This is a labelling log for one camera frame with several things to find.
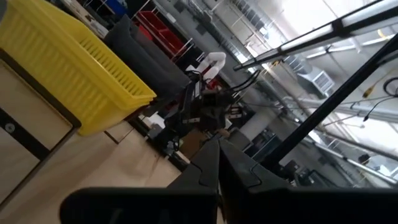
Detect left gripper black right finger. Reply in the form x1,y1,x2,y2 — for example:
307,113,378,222
219,139,398,224

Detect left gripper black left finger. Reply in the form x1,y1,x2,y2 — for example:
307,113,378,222
59,139,220,224

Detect grey translucent plastic basket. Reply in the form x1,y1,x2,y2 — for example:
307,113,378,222
103,14,191,102

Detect yellow slotted plastic basket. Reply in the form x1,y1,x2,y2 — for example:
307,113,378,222
0,0,157,137

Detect brown cardboard box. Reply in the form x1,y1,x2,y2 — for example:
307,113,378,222
180,130,212,158

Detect white ceiling air unit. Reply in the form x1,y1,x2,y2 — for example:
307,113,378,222
297,68,336,98

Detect red storage bins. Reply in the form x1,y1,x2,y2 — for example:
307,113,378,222
133,11,187,60

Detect black aluminium rig frame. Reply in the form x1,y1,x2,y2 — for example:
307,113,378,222
261,34,398,175

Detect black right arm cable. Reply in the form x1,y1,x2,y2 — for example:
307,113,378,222
226,70,262,94

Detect wooden shelf with black frame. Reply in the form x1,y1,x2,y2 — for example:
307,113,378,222
0,48,82,212

